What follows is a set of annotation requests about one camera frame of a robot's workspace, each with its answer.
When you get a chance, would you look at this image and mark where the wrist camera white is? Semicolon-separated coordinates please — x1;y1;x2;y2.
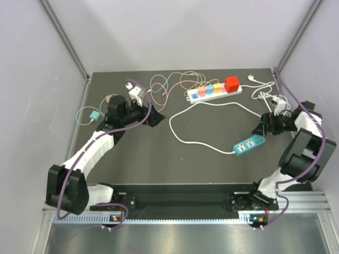
271;95;290;116
125;83;145;106

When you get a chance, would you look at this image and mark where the mint charging cable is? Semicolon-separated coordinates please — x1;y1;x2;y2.
75;95;112;125

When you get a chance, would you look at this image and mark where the grey slotted cable duct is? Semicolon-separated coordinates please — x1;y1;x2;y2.
52;213;268;225

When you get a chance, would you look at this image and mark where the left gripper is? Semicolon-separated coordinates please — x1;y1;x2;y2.
121;97;165;128

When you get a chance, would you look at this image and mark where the mint charger plug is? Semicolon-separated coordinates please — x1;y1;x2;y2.
90;111;101;121

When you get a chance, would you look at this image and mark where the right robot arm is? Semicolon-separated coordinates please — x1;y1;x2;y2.
247;101;336;210

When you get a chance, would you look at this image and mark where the salmon charger plug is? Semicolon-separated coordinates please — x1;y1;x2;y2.
198;86;207;97

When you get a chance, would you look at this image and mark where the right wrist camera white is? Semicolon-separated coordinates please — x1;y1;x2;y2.
271;95;290;116

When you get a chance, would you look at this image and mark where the purple cable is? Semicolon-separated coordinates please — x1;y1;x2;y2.
56;78;153;231
254;67;327;230

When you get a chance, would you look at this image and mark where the red cube plug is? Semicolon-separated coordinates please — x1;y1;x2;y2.
225;76;240;93

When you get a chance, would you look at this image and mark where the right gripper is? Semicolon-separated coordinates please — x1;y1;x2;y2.
251;110;298;137

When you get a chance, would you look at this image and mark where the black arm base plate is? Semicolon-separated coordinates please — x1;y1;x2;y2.
90;184;279;212

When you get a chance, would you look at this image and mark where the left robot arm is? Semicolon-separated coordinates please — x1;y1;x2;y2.
46;95;165;215

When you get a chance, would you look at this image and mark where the pink charger plug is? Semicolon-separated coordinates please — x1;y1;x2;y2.
105;95;112;103

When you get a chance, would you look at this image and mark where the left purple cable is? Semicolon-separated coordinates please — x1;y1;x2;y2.
56;78;153;231

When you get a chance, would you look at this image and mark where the yellow charging cable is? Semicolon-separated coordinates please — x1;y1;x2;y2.
169;70;207;96

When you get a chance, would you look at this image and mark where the blue charging cable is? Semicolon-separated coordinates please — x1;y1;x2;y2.
149;71;199;99

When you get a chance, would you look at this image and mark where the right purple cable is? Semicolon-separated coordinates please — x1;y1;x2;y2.
254;67;327;230

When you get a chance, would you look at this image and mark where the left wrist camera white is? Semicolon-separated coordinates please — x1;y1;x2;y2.
125;83;145;106

